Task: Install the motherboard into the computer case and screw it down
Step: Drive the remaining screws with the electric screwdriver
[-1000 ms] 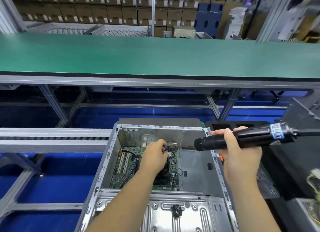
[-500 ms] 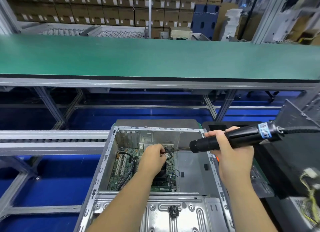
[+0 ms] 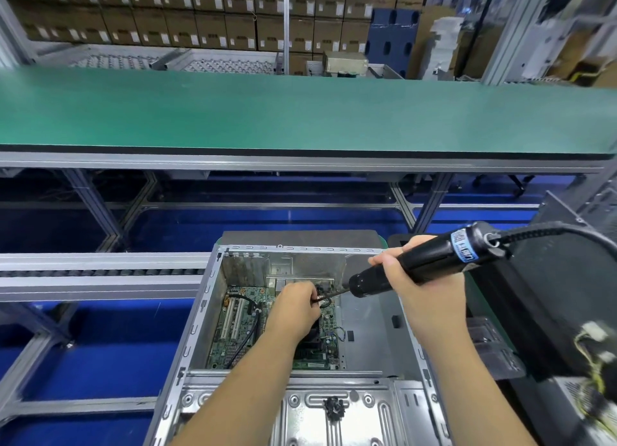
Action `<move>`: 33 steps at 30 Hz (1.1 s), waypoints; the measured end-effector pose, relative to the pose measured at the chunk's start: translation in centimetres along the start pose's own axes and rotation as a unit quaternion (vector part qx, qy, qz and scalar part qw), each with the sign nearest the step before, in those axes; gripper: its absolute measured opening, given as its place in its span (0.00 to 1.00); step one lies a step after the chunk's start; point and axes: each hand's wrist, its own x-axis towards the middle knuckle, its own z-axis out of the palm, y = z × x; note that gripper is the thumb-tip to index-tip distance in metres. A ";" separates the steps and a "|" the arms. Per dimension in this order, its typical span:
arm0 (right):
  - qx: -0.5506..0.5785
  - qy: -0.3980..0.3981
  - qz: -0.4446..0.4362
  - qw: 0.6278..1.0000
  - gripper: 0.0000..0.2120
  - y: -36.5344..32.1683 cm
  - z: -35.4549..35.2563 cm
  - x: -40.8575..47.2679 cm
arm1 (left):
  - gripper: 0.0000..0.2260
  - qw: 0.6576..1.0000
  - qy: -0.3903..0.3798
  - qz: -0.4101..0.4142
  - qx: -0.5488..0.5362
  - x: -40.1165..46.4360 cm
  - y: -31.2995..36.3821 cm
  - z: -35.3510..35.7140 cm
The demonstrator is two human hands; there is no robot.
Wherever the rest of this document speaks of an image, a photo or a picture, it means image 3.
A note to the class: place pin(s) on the person's left hand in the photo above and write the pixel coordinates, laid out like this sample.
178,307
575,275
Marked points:
294,311

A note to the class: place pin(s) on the person's right hand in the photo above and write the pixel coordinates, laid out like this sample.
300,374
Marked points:
434,287

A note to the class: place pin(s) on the green motherboard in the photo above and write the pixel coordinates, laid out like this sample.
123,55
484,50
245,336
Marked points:
236,325

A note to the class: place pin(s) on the grey metal computer case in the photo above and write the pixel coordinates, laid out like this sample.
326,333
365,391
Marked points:
376,335

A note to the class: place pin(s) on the person's left forearm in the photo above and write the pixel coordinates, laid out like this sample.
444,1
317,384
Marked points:
231,398

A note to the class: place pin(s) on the clear plastic screw tray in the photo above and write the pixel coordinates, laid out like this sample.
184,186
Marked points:
497,349

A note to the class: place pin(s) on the green conveyor belt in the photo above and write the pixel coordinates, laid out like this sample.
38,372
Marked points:
193,109

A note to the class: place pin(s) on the stack of cardboard boxes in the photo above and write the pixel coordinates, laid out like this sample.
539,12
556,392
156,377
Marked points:
193,17

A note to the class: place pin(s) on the grey flat metal rail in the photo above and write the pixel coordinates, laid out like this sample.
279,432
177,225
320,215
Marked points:
96,277

